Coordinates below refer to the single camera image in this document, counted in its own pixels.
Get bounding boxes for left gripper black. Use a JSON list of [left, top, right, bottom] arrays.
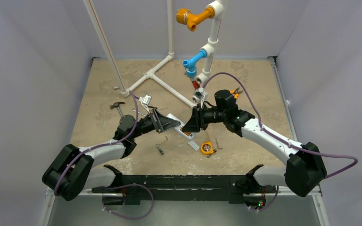
[[129, 108, 180, 140]]

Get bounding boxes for white remote control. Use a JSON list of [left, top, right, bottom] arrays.
[[167, 113, 197, 141]]

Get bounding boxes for white battery cover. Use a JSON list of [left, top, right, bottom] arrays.
[[188, 140, 200, 151]]

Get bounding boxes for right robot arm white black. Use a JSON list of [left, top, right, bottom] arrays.
[[182, 88, 327, 197]]

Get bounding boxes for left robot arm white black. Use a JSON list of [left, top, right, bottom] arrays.
[[42, 109, 181, 201]]

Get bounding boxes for silver allen key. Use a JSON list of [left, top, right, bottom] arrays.
[[156, 136, 168, 156]]

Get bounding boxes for yellow tape measure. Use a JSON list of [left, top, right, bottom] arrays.
[[200, 142, 217, 158]]

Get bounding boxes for small hammer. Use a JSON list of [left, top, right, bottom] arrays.
[[109, 101, 125, 118]]

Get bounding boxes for blue pipe fitting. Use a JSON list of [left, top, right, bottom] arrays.
[[182, 49, 207, 78]]

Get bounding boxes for orange pipe fitting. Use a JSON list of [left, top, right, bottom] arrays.
[[176, 7, 215, 32]]

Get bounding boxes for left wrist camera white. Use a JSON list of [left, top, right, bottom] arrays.
[[139, 95, 152, 113]]

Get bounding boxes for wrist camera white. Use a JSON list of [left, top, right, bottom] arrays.
[[192, 87, 208, 107], [139, 95, 152, 113]]

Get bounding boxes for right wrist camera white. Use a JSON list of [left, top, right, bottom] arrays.
[[192, 87, 208, 107]]

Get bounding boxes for orange handled pliers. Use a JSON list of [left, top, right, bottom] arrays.
[[230, 88, 244, 99]]

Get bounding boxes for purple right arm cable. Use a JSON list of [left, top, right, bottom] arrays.
[[202, 72, 359, 180]]

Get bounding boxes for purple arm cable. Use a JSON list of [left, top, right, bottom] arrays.
[[202, 72, 359, 180], [53, 91, 142, 196]]

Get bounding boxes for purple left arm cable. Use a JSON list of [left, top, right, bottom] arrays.
[[53, 91, 142, 196]]

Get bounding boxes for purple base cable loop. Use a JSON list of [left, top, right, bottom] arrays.
[[102, 184, 156, 221]]

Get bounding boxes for white PVC pipe frame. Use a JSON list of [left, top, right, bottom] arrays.
[[83, 0, 229, 107]]

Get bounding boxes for aluminium rail frame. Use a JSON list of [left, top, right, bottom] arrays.
[[268, 56, 323, 197]]

